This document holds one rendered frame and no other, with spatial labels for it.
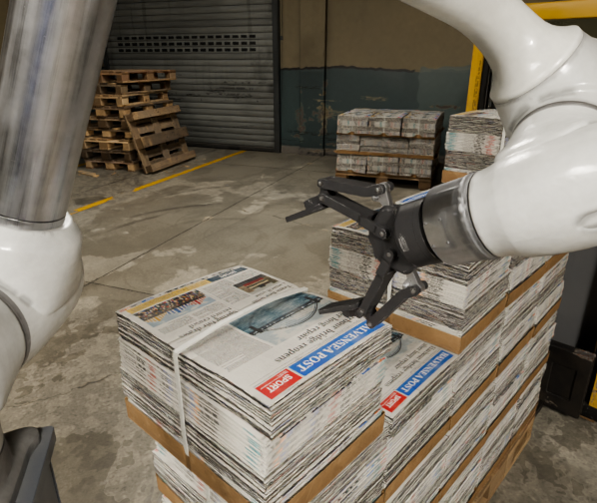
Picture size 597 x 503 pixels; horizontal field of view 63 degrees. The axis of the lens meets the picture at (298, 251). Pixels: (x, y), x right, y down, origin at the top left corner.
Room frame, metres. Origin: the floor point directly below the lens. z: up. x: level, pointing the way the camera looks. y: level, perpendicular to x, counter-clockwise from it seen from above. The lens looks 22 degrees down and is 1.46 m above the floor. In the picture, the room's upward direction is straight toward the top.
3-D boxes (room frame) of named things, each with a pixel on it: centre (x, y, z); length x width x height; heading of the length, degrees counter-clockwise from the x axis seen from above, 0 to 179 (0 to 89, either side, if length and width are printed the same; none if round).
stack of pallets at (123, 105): (7.38, 2.47, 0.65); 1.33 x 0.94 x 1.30; 163
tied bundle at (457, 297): (1.17, -0.31, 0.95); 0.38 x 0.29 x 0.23; 49
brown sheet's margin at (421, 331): (1.17, -0.31, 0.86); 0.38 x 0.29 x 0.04; 49
